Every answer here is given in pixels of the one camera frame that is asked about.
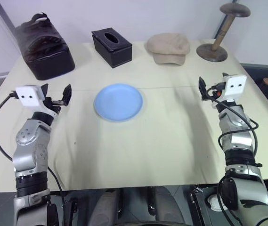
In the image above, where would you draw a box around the black metal frame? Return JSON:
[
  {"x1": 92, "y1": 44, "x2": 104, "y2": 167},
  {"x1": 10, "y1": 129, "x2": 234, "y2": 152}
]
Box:
[{"x1": 189, "y1": 185, "x2": 221, "y2": 226}]

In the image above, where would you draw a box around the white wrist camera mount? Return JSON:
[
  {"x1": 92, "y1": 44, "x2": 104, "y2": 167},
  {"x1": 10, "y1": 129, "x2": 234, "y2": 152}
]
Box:
[
  {"x1": 16, "y1": 84, "x2": 46, "y2": 108},
  {"x1": 221, "y1": 74, "x2": 246, "y2": 97}
]

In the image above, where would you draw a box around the brown wooden hat stand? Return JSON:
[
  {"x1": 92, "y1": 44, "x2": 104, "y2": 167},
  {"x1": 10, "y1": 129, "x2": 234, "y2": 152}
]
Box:
[{"x1": 196, "y1": 2, "x2": 251, "y2": 63}]

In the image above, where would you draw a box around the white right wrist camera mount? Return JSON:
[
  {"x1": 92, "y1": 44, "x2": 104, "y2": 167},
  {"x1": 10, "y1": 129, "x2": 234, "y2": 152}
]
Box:
[{"x1": 221, "y1": 74, "x2": 246, "y2": 97}]

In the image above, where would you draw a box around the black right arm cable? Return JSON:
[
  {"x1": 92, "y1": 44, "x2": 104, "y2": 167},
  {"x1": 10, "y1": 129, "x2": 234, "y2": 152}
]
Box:
[{"x1": 205, "y1": 86, "x2": 263, "y2": 214}]

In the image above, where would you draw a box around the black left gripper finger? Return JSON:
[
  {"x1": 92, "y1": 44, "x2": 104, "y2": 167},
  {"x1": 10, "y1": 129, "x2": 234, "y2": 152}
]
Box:
[
  {"x1": 61, "y1": 83, "x2": 73, "y2": 107},
  {"x1": 41, "y1": 83, "x2": 50, "y2": 101}
]

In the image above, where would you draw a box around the dark brown leather bag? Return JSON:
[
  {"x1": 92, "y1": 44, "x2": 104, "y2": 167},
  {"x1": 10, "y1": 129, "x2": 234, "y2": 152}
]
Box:
[{"x1": 14, "y1": 12, "x2": 76, "y2": 81}]

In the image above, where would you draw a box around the blue round plate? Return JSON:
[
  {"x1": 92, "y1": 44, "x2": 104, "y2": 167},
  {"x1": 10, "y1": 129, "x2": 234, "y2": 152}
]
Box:
[{"x1": 93, "y1": 83, "x2": 145, "y2": 123}]

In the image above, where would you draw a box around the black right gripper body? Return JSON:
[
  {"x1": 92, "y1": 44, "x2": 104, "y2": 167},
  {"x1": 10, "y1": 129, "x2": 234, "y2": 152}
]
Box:
[{"x1": 208, "y1": 81, "x2": 226, "y2": 106}]

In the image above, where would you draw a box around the beige flat cap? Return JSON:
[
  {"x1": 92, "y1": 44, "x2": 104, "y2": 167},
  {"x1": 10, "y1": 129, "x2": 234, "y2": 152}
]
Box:
[{"x1": 146, "y1": 33, "x2": 191, "y2": 66}]

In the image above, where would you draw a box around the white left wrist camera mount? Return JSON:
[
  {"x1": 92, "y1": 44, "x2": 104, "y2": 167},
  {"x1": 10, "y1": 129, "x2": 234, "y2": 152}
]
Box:
[{"x1": 16, "y1": 84, "x2": 46, "y2": 108}]

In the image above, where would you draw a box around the white round fitting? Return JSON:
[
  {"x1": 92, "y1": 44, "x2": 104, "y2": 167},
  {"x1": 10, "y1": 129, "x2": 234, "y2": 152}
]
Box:
[{"x1": 206, "y1": 192, "x2": 222, "y2": 206}]

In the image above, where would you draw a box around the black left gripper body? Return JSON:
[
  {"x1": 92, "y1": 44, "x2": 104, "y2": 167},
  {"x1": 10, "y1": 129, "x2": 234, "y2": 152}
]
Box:
[{"x1": 43, "y1": 97, "x2": 64, "y2": 116}]

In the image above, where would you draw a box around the black tissue box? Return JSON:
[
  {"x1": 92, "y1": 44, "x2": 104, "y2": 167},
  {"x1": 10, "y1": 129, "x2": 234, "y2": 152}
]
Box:
[{"x1": 91, "y1": 27, "x2": 133, "y2": 69}]

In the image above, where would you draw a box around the cream tablecloth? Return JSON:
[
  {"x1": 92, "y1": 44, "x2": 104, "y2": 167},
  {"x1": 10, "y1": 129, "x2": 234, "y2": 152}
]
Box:
[{"x1": 0, "y1": 39, "x2": 268, "y2": 194}]

